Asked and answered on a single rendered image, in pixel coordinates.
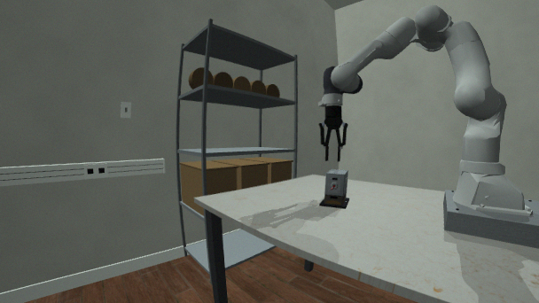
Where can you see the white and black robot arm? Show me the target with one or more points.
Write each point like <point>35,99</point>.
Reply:
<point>481,186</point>

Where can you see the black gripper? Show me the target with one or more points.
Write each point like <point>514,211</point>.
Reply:
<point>335,122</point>

